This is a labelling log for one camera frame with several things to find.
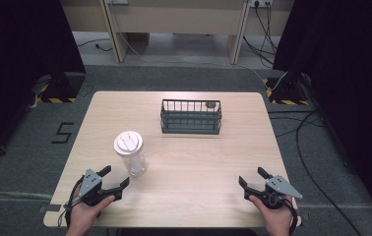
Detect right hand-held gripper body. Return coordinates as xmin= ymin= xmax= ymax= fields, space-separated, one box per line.
xmin=261 ymin=174 xmax=304 ymax=210

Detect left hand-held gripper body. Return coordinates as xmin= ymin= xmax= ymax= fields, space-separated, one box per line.
xmin=76 ymin=168 xmax=123 ymax=207

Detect clear cup with white lid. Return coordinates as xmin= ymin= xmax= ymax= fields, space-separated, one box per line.
xmin=113 ymin=130 xmax=150 ymax=178

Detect dark wire basket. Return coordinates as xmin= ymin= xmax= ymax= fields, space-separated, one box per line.
xmin=159 ymin=98 xmax=223 ymax=136

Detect person's left hand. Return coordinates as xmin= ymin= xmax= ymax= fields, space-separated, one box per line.
xmin=65 ymin=185 xmax=117 ymax=236

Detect person's right hand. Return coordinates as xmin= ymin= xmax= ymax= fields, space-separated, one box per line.
xmin=248 ymin=195 xmax=295 ymax=236

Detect black stand base striped tape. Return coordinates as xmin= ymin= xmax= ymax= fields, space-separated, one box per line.
xmin=262 ymin=72 xmax=312 ymax=106
xmin=31 ymin=72 xmax=87 ymax=104

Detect dark curtain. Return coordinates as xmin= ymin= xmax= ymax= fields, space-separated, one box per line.
xmin=0 ymin=0 xmax=87 ymax=166
xmin=272 ymin=0 xmax=372 ymax=232

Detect beige wooden desk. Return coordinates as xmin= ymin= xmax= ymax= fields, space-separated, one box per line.
xmin=59 ymin=0 xmax=296 ymax=65

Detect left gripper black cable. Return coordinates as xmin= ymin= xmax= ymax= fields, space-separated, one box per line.
xmin=57 ymin=175 xmax=88 ymax=229

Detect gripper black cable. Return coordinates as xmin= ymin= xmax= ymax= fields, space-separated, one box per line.
xmin=57 ymin=175 xmax=88 ymax=229
xmin=281 ymin=198 xmax=300 ymax=236

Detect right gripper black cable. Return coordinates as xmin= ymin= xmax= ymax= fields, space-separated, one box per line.
xmin=281 ymin=198 xmax=300 ymax=236

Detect long black floor cables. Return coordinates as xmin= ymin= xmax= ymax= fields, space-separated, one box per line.
xmin=267 ymin=109 xmax=363 ymax=236

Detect short black floor cable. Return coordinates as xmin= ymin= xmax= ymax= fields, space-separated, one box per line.
xmin=76 ymin=37 xmax=114 ymax=53

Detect black cables from socket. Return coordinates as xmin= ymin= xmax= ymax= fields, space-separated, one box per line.
xmin=242 ymin=2 xmax=279 ymax=68

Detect white wall socket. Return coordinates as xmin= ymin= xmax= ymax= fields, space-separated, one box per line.
xmin=249 ymin=0 xmax=274 ymax=9

